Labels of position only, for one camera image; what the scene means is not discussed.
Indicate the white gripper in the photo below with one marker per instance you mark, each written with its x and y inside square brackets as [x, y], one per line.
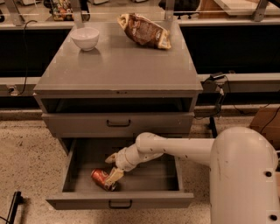
[122, 159]

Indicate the red coke can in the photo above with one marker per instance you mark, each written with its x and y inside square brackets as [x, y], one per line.
[100, 177]

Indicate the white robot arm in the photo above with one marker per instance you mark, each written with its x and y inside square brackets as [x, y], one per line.
[242, 167]

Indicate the closed grey upper drawer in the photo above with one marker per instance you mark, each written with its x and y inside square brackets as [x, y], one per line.
[67, 125]

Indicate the open grey drawer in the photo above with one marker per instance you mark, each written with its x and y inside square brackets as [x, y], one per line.
[155, 184]

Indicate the grey drawer cabinet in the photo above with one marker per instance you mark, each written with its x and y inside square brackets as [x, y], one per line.
[119, 76]

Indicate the black floor stand left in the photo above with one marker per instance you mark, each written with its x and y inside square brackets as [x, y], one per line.
[17, 200]

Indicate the black stand with clamp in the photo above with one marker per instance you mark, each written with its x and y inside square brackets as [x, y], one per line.
[215, 77]

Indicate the white bowl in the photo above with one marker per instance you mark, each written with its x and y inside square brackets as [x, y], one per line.
[85, 38]

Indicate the brown chip bag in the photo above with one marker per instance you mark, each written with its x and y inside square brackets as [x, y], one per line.
[143, 31]

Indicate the cardboard box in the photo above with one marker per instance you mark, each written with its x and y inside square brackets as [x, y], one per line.
[267, 123]

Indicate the snack rack in background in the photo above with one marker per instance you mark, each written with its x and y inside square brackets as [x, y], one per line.
[61, 10]

